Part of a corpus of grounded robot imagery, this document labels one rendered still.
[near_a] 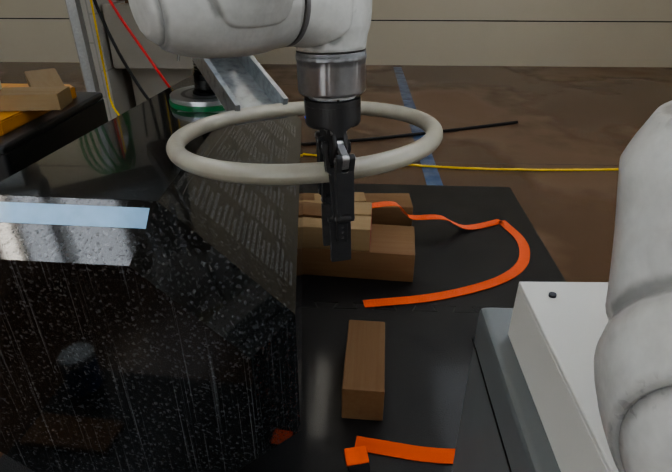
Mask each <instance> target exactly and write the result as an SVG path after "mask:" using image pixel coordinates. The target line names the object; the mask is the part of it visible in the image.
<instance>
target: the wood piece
mask: <svg viewBox="0 0 672 472"><path fill-rule="evenodd" d="M72 102H73V99H72V95H71V91H70V87H69V86H51V87H4V88H2V89H0V112H5V111H48V110H62V109H63V108H65V107H66V106H67V105H69V104H70V103H72Z"/></svg>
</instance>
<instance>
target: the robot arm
mask: <svg viewBox="0 0 672 472"><path fill-rule="evenodd" d="M128 1H129V5H130V9H131V12H132V14H133V17H134V19H135V21H136V23H137V25H138V27H139V29H140V31H141V32H142V33H143V34H144V36H145V37H146V38H147V39H149V40H150V41H152V42H153V43H155V44H156V45H158V46H159V47H160V48H161V49H162V50H165V51H167V52H170V53H173V54H176V55H180V56H186V57H192V58H208V59H214V58H233V57H243V56H251V55H256V54H261V53H266V52H268V51H271V50H273V49H278V48H283V47H295V48H296V55H295V58H296V62H297V79H298V91H299V93H300V94H301V95H303V96H306V97H304V109H305V123H306V125H307V126H309V127H310V128H313V129H317V130H320V131H315V138H316V147H317V162H324V167H325V172H327V173H328V174H329V182H328V183H318V193H319V194H320V195H321V201H322V203H321V211H322V235H323V245H324V246H329V245H330V257H331V261H332V262H337V261H344V260H350V259H351V221H354V219H355V215H354V168H355V160H356V156H355V154H354V153H351V154H350V151H351V142H350V139H348V135H347V130H348V129H350V128H351V127H355V126H357V125H358V124H359V123H360V121H361V97H360V94H362V93H363V92H364V91H365V90H366V58H367V53H366V42H367V36H368V31H369V28H370V25H371V16H372V0H128ZM330 166H334V167H330ZM605 308H606V315H607V318H608V323H607V325H606V327H605V328H604V330H603V332H602V335H601V337H600V338H599V340H598V343H597V346H596V350H595V354H594V382H595V389H596V395H597V402H598V409H599V413H600V417H601V421H602V425H603V429H604V433H605V436H606V440H607V443H608V446H609V449H610V452H611V455H612V457H613V460H614V463H615V465H616V467H617V469H618V471H619V472H672V100H671V101H669V102H667V103H664V104H663V105H661V106H659V107H658V108H657V109H656V110H655V112H654V113H653V114H652V115H651V116H650V117H649V119H648V120H647V121H646V122H645V123H644V125H643V126H642V127H641V128H640V129H639V130H638V132H637V133H636V134H635V135H634V137H633V138H632V140H631V141H630V142H629V144H628V145H627V147H626V148H625V150H624V151H623V153H622V154H621V156H620V159H619V171H618V184H617V199H616V214H615V228H614V238H613V248H612V257H611V266H610V275H609V283H608V290H607V297H606V303H605Z"/></svg>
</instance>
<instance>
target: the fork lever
mask: <svg viewBox="0 0 672 472"><path fill-rule="evenodd" d="M191 58H192V57H191ZM192 60H193V61H194V63H195V64H196V66H197V68H198V69H199V71H200V72H201V74H202V75H203V77H204V78H205V80H206V81H207V83H208V84H209V86H210V87H211V89H212V91H213V92H214V94H215V95H216V97H217V98H218V100H219V101H220V103H221V104H222V106H223V107H224V109H225V110H226V111H231V110H235V111H236V112H237V111H240V109H241V108H246V107H253V106H259V105H267V104H275V103H282V104H283V105H286V104H288V97H287V96H286V95H285V94H284V92H283V91H282V90H281V89H280V87H279V86H278V85H277V84H276V83H275V81H274V80H273V79H272V78H271V77H270V75H269V74H268V73H267V72H266V71H265V69H264V68H263V67H262V66H261V65H260V63H259V62H258V61H257V60H256V58H255V57H254V56H253V55H251V56H243V57H233V58H214V59H208V58H192ZM286 117H287V116H284V117H275V118H267V119H260V120H254V121H249V122H244V123H239V124H235V125H241V124H247V123H254V122H260V121H266V120H273V119H279V118H286Z"/></svg>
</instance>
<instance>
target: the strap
mask: <svg viewBox="0 0 672 472"><path fill-rule="evenodd" d="M385 206H398V207H399V208H400V209H401V211H402V212H403V213H404V214H405V215H406V216H407V217H408V218H410V219H413V220H430V219H441V220H447V221H450V222H451V223H453V224H455V225H457V226H458V227H461V228H463V229H468V230H473V229H481V228H486V227H490V226H494V225H499V224H500V225H501V226H502V227H503V228H504V229H506V230H507V231H508V232H509V233H510V234H511V235H512V236H513V237H514V238H515V240H516V241H517V243H518V246H519V258H518V261H517V262H516V264H515V265H514V266H513V267H512V268H511V269H509V270H508V271H506V272H505V273H503V274H501V275H499V276H497V277H494V278H492V279H489V280H486V281H483V282H480V283H476V284H473V285H469V286H465V287H461V288H457V289H452V290H447V291H442V292H436V293H430V294H423V295H415V296H405V297H393V298H381V299H368V300H363V303H364V307H365V308H368V307H380V306H392V305H404V304H415V303H423V302H431V301H437V300H443V299H448V298H454V297H458V296H463V295H467V294H471V293H475V292H478V291H482V290H485V289H489V288H492V287H495V286H498V285H500V284H503V283H505V282H507V281H509V280H511V279H513V278H515V277H516V276H518V275H519V274H520V273H521V272H522V271H523V270H524V269H525V268H526V267H527V265H528V263H529V260H530V248H529V245H528V243H527V241H526V240H525V238H524V237H523V236H522V235H521V234H520V233H519V232H518V231H517V230H516V229H515V228H513V227H512V226H511V225H510V224H509V223H508V222H506V221H505V220H503V221H501V220H499V219H495V220H491V221H487V222H482V223H478V224H472V225H461V224H458V223H455V222H453V221H451V220H449V219H447V218H446V217H444V216H442V215H436V214H427V215H409V214H407V213H406V212H405V211H404V209H403V208H402V207H401V206H400V205H398V204H397V203H396V202H393V201H383V202H375V203H372V208H378V207H385ZM358 446H366V448H367V452H368V453H374V454H379V455H385V456H390V457H396V458H402V459H407V460H414V461H421V462H430V463H442V464H453V461H454V456H455V450H456V449H449V448H433V447H423V446H415V445H409V444H403V443H397V442H391V441H386V440H380V439H374V438H368V437H362V436H357V437H356V442H355V447H358Z"/></svg>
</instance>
